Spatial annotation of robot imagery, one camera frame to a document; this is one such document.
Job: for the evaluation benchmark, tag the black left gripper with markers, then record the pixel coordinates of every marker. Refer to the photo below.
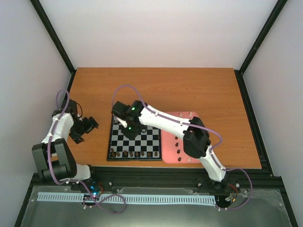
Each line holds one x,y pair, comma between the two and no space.
75,136

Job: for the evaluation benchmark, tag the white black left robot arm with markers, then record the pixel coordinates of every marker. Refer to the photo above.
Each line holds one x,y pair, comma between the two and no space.
53,158

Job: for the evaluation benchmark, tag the pink plastic tray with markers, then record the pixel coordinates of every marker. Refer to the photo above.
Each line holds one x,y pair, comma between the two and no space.
169,146

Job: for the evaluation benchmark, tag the black white chess board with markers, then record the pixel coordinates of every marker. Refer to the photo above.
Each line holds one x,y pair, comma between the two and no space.
149,141

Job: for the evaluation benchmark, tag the light blue cable duct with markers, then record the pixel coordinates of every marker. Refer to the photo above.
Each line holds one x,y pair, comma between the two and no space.
132,199

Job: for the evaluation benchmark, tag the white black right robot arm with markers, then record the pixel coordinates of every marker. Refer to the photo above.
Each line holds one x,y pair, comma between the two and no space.
196,142

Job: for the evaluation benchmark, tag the black aluminium frame rail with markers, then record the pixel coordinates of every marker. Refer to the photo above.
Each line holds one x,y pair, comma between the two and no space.
114,178

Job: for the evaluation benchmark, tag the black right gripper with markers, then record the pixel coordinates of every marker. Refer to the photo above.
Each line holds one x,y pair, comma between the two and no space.
132,136

